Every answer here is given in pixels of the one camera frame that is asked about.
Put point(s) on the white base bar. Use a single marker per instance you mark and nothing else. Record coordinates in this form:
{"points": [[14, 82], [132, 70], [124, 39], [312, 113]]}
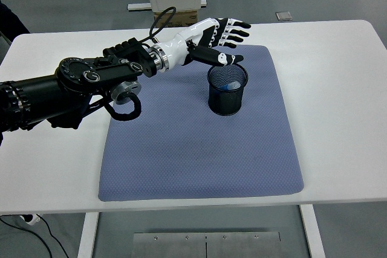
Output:
{"points": [[139, 6]]}

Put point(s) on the blue-grey textured mat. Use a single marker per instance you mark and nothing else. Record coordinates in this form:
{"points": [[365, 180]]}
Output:
{"points": [[199, 149]]}

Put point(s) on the silver floor plate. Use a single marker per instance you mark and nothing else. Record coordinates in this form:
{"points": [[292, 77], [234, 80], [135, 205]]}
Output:
{"points": [[284, 16]]}

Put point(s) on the white table leg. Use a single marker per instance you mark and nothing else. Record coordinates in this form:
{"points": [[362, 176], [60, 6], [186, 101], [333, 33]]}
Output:
{"points": [[87, 234], [313, 230]]}

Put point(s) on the person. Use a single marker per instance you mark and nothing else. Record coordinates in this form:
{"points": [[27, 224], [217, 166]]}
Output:
{"points": [[12, 22]]}

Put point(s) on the cardboard box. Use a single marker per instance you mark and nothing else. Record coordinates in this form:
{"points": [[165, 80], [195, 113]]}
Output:
{"points": [[181, 19]]}

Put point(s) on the blue marker pen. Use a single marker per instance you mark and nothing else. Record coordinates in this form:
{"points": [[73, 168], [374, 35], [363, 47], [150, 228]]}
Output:
{"points": [[232, 85]]}

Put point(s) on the black mesh pen holder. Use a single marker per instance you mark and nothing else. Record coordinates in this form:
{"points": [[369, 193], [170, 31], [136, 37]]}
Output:
{"points": [[226, 101]]}

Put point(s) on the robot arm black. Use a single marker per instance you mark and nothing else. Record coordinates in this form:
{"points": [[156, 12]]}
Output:
{"points": [[75, 89]]}

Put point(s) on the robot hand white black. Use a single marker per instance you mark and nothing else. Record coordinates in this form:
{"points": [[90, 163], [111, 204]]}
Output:
{"points": [[187, 43]]}

